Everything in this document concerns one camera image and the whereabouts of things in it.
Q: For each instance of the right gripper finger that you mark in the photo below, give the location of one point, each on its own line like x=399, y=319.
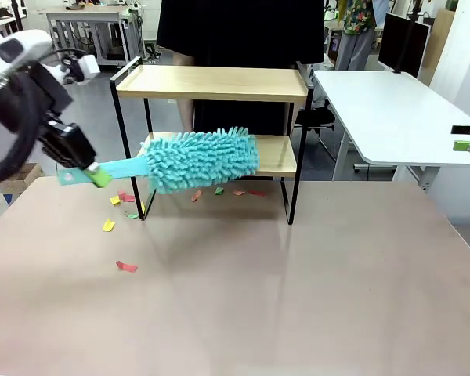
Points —
x=468, y=130
x=465, y=146

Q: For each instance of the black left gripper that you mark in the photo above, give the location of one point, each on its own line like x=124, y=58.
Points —
x=68, y=145

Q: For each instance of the teal microfiber duster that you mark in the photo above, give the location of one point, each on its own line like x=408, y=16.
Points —
x=199, y=160

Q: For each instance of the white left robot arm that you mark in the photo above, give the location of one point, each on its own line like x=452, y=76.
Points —
x=27, y=43

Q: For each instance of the black metal wooden shelf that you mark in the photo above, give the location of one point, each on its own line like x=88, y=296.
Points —
x=211, y=84

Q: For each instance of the small red paper scrap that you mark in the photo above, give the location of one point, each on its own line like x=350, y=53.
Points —
x=126, y=196

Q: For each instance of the green paper scrap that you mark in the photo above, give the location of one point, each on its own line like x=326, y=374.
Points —
x=132, y=215
x=219, y=190

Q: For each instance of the white table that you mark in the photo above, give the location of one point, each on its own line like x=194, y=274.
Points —
x=387, y=113

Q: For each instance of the long red paper strip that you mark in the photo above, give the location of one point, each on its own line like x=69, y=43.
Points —
x=126, y=266

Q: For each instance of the orange paper scrap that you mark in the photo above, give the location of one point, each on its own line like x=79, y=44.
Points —
x=196, y=195
x=239, y=192

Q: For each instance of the brown board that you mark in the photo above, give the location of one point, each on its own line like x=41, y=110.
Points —
x=440, y=35

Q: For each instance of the black monitor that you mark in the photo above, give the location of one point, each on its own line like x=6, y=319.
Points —
x=399, y=39

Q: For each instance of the person in floral clothing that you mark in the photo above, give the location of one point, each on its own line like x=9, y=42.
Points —
x=360, y=15

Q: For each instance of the grey metal table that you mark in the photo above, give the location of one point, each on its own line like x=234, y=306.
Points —
x=86, y=15

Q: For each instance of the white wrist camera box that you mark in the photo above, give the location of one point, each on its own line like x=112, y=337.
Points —
x=88, y=66

